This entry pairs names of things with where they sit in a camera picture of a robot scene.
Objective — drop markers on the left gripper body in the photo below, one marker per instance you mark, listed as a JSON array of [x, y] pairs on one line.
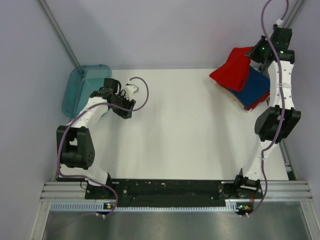
[[122, 101]]

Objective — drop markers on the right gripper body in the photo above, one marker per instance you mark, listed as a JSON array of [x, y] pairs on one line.
[[260, 50]]

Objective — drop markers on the red t shirt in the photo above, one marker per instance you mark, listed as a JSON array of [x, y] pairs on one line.
[[234, 73], [263, 98]]

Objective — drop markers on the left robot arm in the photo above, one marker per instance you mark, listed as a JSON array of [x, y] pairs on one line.
[[75, 147]]

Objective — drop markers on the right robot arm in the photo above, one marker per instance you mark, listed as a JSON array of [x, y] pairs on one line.
[[279, 119]]

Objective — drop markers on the folded blue t shirt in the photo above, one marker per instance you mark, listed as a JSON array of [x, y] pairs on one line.
[[255, 86]]

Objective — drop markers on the folded red t shirt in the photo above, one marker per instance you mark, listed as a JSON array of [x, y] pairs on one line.
[[263, 98]]

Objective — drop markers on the teal plastic bin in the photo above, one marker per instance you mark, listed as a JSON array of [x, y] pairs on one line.
[[82, 81]]

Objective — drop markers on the folded cream t shirt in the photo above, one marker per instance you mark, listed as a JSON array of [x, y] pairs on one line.
[[230, 95]]

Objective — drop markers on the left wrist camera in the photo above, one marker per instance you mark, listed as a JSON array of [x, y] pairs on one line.
[[130, 90]]

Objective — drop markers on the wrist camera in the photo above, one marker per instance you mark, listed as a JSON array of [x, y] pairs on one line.
[[130, 90], [279, 23]]

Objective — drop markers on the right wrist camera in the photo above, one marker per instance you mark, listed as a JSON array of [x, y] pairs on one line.
[[279, 23]]

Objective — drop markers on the right aluminium frame post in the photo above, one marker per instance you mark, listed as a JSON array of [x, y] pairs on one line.
[[281, 37]]

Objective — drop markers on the aluminium frame post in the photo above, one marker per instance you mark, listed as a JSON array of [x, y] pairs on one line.
[[281, 37], [58, 32]]

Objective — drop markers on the left aluminium frame post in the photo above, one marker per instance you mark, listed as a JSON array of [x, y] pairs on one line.
[[58, 32]]

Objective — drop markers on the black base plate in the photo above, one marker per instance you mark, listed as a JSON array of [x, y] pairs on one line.
[[174, 193]]

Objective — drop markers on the grey cable duct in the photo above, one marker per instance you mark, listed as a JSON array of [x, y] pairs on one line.
[[101, 207]]

